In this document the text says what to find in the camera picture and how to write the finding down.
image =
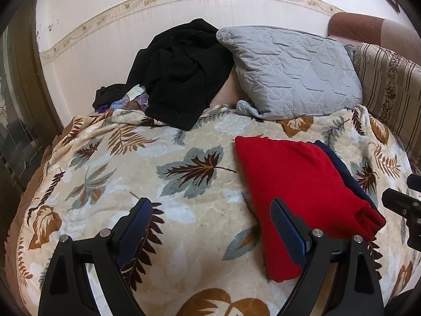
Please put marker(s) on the small black cloth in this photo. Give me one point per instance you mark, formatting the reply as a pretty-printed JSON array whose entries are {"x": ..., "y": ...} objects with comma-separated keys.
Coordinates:
[{"x": 107, "y": 97}]

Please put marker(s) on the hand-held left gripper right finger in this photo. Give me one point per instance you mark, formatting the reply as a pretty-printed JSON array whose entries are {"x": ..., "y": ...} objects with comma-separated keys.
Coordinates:
[{"x": 287, "y": 230}]

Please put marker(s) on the small colourful cloth heap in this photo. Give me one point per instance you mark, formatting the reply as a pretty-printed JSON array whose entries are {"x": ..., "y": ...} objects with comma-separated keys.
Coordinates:
[{"x": 141, "y": 101}]

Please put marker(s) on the large black garment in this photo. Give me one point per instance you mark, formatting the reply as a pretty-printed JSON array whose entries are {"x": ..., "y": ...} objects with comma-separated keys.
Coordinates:
[{"x": 181, "y": 72}]

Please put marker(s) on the leaf-print blanket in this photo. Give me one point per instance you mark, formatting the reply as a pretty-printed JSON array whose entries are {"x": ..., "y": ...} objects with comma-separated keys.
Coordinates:
[{"x": 197, "y": 223}]

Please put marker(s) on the white paper label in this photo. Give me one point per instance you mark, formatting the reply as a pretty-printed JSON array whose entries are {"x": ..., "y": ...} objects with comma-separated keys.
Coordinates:
[{"x": 135, "y": 92}]

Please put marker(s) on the grey quilted pillow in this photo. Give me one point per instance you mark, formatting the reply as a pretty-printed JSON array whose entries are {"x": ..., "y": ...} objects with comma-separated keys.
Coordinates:
[{"x": 296, "y": 72}]

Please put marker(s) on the striped floral cushion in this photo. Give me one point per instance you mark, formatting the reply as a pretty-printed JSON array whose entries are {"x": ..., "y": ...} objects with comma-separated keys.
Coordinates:
[{"x": 391, "y": 85}]

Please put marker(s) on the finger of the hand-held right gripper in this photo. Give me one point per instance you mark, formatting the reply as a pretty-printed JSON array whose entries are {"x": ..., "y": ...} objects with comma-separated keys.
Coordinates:
[{"x": 399, "y": 202}]

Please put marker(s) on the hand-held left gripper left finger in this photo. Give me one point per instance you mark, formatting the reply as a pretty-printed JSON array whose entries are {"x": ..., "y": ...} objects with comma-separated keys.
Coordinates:
[{"x": 136, "y": 230}]

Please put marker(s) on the red and blue sweater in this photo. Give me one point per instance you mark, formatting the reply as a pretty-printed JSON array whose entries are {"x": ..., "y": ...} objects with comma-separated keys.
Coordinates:
[{"x": 289, "y": 177}]

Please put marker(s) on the wooden door with glass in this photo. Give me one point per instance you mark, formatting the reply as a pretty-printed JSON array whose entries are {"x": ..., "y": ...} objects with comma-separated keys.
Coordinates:
[{"x": 19, "y": 105}]

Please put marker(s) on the brown and beige sofa backrest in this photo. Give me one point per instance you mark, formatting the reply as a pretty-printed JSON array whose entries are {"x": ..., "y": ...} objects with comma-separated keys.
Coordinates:
[{"x": 355, "y": 26}]

